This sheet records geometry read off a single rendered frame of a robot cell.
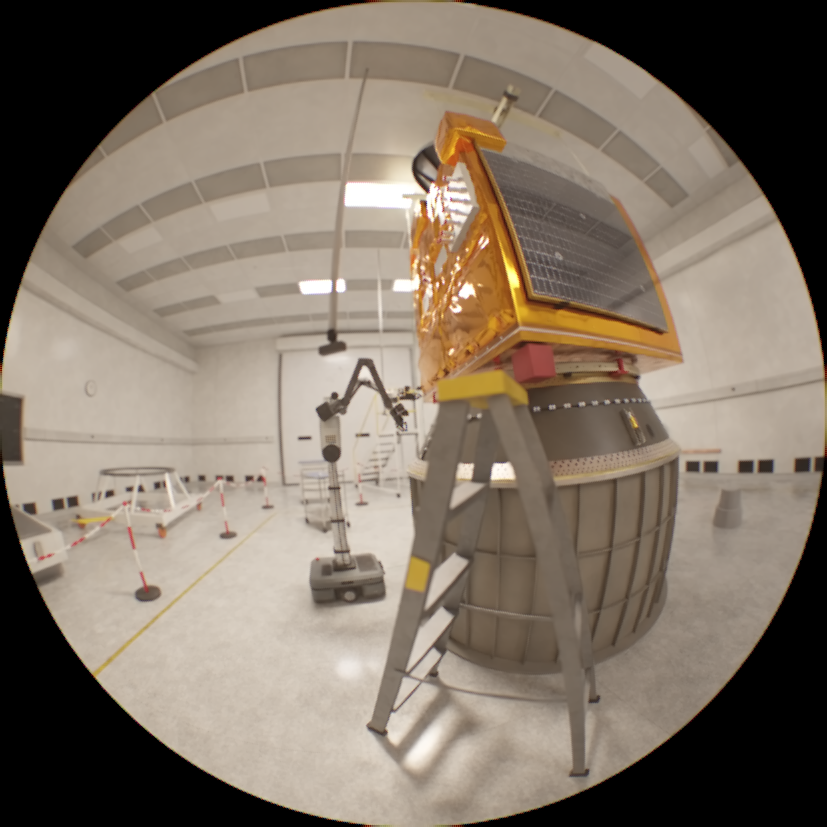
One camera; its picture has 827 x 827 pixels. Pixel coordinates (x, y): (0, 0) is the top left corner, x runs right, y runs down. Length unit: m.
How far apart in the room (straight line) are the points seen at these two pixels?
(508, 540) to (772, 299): 6.01
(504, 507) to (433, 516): 0.72
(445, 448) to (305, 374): 9.17
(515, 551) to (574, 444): 0.58
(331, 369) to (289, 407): 1.97
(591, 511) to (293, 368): 9.45
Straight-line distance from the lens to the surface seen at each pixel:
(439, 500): 0.63
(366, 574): 2.41
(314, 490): 6.26
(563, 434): 1.35
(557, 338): 1.27
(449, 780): 1.46
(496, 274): 1.30
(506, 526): 1.35
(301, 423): 9.43
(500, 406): 0.59
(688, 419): 6.55
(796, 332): 6.21
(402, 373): 9.58
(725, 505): 3.90
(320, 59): 3.96
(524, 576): 1.45
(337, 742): 1.60
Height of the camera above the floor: 1.40
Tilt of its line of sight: 5 degrees up
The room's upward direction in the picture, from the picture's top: 4 degrees counter-clockwise
